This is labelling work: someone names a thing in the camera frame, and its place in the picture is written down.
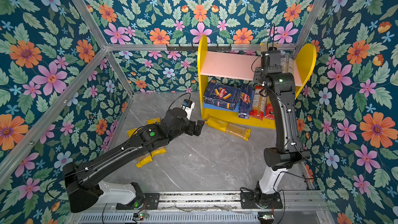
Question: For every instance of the black wall hook rail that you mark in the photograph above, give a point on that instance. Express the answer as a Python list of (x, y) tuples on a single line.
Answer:
[(196, 47)]

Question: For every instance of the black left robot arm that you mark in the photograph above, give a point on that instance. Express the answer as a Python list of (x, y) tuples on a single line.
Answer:
[(85, 183)]

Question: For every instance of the aluminium frame post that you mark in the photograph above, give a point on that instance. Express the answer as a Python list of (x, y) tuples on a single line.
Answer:
[(102, 43)]

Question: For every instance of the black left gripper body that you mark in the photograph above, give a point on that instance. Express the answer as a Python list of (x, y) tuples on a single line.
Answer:
[(189, 126)]

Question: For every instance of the yellow spaghetti bag far left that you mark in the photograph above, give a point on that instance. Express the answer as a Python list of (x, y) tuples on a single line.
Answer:
[(143, 159)]

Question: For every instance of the blue Ankara spaghetti bag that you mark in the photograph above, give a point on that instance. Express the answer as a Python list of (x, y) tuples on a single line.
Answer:
[(287, 64)]

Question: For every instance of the yellow pink blue shelf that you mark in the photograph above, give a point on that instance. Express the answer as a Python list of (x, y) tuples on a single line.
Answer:
[(234, 66)]

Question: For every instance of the yellow Pastatime spaghetti bag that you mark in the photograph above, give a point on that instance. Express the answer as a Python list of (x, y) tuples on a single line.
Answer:
[(160, 150)]

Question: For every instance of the red spaghetti bag white label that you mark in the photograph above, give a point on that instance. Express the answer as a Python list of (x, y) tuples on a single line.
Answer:
[(258, 104)]

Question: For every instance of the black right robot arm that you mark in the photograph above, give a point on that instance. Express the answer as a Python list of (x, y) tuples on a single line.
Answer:
[(279, 87)]

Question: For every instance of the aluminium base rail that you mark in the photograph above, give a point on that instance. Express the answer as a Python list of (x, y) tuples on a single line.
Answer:
[(213, 207)]

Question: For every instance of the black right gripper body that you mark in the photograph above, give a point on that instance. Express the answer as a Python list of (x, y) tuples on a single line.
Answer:
[(259, 75)]

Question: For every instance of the blue Barilla rigatoni box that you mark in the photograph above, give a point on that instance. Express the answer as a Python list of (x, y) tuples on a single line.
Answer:
[(222, 96)]

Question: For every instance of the blue Barilla spaghetti box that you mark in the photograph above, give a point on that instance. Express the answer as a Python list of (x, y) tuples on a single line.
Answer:
[(245, 103)]

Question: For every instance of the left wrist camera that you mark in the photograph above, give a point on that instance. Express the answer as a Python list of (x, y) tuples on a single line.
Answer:
[(188, 107)]

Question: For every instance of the yellow-ended clear spaghetti bag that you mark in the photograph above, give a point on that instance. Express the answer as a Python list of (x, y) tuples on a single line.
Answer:
[(265, 47)]

